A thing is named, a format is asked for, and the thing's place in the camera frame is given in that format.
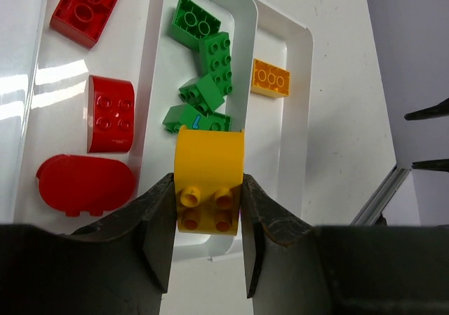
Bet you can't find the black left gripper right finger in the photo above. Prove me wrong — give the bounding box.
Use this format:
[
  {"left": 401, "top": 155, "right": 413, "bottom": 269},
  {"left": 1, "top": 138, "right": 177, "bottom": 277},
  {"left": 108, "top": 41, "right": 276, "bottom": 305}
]
[{"left": 241, "top": 175, "right": 448, "bottom": 314}]

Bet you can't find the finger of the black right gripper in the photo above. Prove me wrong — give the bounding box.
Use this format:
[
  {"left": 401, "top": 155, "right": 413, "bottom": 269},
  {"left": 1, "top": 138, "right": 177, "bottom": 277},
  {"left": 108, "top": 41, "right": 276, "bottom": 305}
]
[
  {"left": 412, "top": 159, "right": 449, "bottom": 172},
  {"left": 404, "top": 98, "right": 449, "bottom": 121}
]

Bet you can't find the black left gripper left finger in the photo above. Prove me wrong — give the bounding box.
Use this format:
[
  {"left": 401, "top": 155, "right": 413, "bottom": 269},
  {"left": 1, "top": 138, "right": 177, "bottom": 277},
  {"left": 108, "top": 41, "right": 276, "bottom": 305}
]
[{"left": 1, "top": 174, "right": 175, "bottom": 314}]

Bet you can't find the red round lego brick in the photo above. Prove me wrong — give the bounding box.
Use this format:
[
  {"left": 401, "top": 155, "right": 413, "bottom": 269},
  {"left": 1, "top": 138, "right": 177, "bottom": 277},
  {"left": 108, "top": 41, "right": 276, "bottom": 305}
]
[{"left": 36, "top": 154, "right": 136, "bottom": 217}]

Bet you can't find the yellow curved lego brick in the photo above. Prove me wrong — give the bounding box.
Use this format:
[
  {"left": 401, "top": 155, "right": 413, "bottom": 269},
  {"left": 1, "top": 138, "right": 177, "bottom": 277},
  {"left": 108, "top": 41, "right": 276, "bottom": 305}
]
[{"left": 174, "top": 126, "right": 245, "bottom": 236}]

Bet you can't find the red wedge lego brick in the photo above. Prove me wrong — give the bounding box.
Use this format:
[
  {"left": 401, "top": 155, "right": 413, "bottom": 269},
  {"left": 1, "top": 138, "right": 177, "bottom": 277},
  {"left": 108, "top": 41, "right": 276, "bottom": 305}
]
[{"left": 87, "top": 75, "right": 135, "bottom": 154}]

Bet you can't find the green lego brick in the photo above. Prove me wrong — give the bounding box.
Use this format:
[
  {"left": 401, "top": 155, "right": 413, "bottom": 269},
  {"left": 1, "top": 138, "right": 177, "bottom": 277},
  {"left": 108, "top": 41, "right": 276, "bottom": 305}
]
[
  {"left": 179, "top": 74, "right": 225, "bottom": 116},
  {"left": 162, "top": 104, "right": 211, "bottom": 133}
]

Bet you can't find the yellow lego brick from stack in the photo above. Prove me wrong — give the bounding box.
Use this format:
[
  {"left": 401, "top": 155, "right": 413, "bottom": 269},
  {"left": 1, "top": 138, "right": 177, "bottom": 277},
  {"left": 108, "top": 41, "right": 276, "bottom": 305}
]
[{"left": 250, "top": 59, "right": 290, "bottom": 98}]

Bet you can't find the green studded lego plate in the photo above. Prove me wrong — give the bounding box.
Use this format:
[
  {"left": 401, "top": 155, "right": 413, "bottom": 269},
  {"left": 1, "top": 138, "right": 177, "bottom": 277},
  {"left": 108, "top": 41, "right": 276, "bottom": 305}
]
[{"left": 169, "top": 0, "right": 221, "bottom": 51}]

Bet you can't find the red lego brick stack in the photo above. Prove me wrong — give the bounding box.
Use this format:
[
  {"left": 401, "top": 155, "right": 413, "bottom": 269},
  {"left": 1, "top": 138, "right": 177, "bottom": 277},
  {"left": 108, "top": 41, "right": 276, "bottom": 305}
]
[{"left": 50, "top": 0, "right": 118, "bottom": 49}]

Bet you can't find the white divided sorting tray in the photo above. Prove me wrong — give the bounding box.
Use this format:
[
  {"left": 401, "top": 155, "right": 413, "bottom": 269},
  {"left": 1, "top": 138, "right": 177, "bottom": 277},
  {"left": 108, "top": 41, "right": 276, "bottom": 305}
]
[{"left": 0, "top": 0, "right": 314, "bottom": 263}]

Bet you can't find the aluminium table rail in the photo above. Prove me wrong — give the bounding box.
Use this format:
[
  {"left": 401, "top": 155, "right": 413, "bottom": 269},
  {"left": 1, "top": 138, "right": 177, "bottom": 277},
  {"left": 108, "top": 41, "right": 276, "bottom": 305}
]
[{"left": 351, "top": 166, "right": 410, "bottom": 226}]

